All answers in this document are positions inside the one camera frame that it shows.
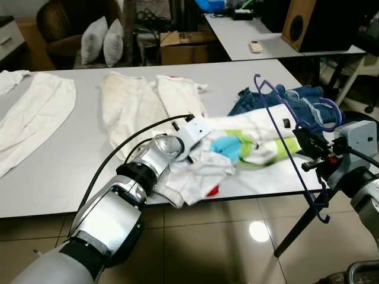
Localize dark blue round basin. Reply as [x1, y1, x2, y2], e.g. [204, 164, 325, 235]
[342, 111, 379, 127]

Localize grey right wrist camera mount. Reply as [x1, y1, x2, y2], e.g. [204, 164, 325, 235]
[333, 121, 379, 172]

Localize blue denim jeans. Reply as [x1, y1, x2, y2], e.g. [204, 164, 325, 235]
[228, 85, 342, 128]

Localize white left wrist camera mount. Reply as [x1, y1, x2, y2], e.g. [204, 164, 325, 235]
[175, 115, 214, 158]

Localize black table leg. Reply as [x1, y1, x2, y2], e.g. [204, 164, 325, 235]
[274, 188, 325, 258]

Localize wooden loudspeaker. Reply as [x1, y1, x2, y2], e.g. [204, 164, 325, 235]
[281, 0, 368, 54]

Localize blue plastic bag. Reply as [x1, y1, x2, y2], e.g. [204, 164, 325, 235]
[195, 0, 229, 12]

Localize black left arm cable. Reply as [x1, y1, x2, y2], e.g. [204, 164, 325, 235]
[76, 114, 196, 222]

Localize white pillow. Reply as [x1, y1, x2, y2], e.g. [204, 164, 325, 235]
[80, 16, 109, 66]
[102, 19, 125, 67]

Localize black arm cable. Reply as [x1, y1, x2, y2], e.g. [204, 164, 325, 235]
[76, 114, 196, 222]
[338, 145, 379, 169]

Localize white drawer unit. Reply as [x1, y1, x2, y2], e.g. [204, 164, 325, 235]
[0, 17, 28, 63]

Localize brown armchair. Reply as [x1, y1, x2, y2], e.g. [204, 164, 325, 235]
[36, 0, 126, 69]

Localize purple plastic clothes hanger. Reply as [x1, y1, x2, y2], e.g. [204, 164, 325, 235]
[253, 73, 344, 224]

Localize open brown cardboard box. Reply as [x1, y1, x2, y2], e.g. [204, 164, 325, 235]
[160, 30, 229, 66]

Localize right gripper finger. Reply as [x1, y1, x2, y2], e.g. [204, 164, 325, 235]
[293, 130, 314, 157]
[294, 125, 326, 146]

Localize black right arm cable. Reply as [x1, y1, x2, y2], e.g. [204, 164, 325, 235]
[338, 145, 379, 169]

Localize cream white trousers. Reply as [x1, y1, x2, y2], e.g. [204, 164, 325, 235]
[99, 72, 208, 162]

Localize plain white shirt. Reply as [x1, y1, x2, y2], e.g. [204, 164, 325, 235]
[0, 70, 76, 178]

